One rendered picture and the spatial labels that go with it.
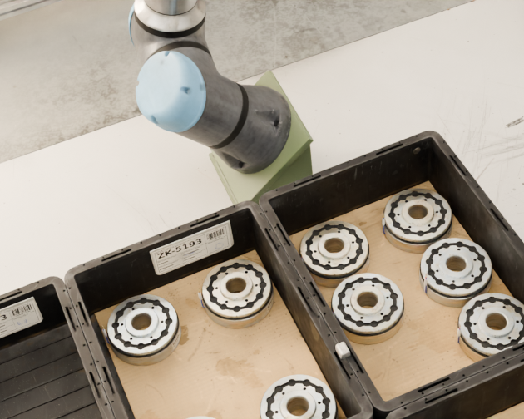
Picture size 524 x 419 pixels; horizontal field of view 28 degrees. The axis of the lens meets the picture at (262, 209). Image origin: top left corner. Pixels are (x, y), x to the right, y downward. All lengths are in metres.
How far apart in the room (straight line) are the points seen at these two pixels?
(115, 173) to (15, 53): 1.46
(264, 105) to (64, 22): 1.75
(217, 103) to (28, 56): 1.72
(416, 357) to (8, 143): 1.83
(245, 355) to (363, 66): 0.76
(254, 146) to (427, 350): 0.46
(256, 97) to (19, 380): 0.58
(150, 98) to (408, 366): 0.57
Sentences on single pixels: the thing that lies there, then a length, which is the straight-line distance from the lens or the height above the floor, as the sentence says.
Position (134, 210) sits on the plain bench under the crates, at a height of 0.70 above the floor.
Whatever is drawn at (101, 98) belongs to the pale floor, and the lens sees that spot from 3.10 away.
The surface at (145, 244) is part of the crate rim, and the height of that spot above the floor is 0.93.
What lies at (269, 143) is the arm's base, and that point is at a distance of 1.71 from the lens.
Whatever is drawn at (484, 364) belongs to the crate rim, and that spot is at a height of 0.93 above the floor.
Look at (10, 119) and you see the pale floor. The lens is 3.13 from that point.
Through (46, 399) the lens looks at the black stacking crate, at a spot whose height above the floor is 0.83.
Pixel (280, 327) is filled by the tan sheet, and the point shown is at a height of 0.83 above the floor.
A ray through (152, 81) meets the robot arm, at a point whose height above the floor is 0.98.
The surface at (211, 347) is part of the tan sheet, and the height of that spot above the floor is 0.83.
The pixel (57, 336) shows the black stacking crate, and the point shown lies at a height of 0.83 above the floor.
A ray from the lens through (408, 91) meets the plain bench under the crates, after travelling 2.00.
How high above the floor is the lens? 2.10
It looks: 50 degrees down
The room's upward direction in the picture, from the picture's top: 8 degrees counter-clockwise
